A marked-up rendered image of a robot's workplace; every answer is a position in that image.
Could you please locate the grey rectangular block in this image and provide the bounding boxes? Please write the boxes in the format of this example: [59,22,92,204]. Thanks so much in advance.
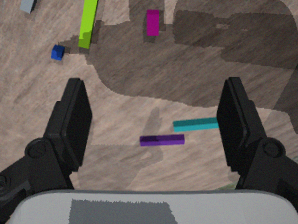
[20,0,37,13]

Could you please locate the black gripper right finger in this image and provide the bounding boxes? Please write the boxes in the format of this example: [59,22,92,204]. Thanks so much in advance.
[216,77,298,213]

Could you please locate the lime green rod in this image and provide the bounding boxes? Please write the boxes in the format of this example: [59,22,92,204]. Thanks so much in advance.
[78,0,99,49]

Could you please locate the turquoise rod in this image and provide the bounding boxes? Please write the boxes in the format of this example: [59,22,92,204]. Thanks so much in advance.
[173,117,219,132]

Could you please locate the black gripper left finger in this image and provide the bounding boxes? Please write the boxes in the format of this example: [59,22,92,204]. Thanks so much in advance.
[0,78,92,224]

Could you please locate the purple rod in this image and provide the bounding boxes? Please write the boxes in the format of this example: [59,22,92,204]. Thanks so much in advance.
[140,134,185,146]

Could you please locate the small blue cube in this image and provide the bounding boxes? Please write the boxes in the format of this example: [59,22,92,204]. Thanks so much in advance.
[51,44,65,61]

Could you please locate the magenta rod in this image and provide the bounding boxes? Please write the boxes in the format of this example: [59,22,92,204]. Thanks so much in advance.
[147,10,159,36]

